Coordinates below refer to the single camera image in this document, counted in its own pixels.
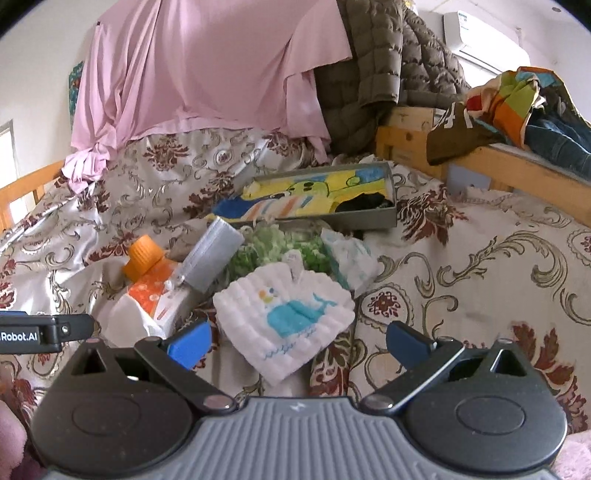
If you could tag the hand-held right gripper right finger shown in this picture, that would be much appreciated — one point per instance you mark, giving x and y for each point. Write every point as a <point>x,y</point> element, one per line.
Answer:
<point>407,344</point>

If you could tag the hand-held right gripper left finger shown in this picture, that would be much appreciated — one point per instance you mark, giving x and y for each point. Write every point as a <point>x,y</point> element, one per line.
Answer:
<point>190,345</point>

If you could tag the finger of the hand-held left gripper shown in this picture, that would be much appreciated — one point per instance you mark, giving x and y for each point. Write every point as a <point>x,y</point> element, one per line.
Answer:
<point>74,327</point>

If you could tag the white whale print towel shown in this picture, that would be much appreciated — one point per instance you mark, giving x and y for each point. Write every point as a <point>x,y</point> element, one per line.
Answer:
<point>281,318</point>

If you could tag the green fluffy cloth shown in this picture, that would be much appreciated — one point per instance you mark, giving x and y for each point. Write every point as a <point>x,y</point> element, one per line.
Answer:
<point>272,247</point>

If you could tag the grey storage box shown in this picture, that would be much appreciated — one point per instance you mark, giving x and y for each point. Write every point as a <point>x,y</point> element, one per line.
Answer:
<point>364,220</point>

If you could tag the white teal patterned cloth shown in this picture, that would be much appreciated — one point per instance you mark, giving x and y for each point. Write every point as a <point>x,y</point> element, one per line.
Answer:
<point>351,263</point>

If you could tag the floral satin quilt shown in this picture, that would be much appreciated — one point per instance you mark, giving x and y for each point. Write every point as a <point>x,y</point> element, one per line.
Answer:
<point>485,277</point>

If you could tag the pink fuzzy clothing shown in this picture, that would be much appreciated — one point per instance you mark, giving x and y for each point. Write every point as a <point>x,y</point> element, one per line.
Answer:
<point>16,443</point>

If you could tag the black cloth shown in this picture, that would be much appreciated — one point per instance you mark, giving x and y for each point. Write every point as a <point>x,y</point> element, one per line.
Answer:
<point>364,203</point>

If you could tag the yellow cartoon print towel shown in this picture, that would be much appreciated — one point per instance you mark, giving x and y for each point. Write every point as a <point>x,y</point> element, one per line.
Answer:
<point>314,191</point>

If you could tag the blue jeans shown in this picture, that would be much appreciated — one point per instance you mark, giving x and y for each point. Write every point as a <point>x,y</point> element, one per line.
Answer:
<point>561,129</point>

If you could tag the colourful patchwork cloth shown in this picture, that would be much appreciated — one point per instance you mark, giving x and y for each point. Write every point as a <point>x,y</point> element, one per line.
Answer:
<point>508,99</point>

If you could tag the olive puffer jacket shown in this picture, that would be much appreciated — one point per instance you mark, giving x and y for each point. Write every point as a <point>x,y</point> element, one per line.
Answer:
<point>383,69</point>

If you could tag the pink sheet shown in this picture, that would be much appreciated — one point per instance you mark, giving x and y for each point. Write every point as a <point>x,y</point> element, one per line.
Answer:
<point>207,69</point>

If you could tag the white air conditioner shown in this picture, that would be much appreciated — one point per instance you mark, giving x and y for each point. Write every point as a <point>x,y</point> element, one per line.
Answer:
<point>480,39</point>

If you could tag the wooden bed frame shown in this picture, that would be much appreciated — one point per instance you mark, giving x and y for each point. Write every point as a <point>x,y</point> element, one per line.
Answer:
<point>508,161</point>

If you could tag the wall poster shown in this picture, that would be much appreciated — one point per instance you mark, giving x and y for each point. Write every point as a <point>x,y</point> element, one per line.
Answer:
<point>76,87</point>

